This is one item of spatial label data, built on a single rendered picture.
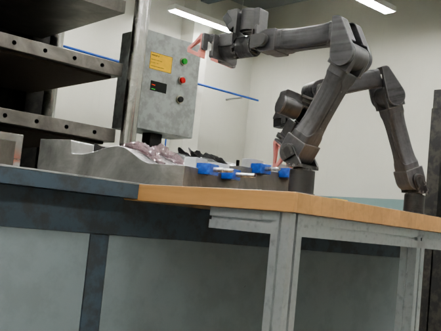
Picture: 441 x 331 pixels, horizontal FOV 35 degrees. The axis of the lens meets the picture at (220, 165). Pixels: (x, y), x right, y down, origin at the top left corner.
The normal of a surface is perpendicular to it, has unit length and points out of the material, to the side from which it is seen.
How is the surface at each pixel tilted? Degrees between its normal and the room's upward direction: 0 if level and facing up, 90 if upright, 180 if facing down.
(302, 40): 93
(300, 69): 90
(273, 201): 90
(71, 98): 90
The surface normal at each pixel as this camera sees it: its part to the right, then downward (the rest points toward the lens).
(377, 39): -0.72, -0.13
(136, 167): -0.53, -0.12
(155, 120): 0.65, 0.00
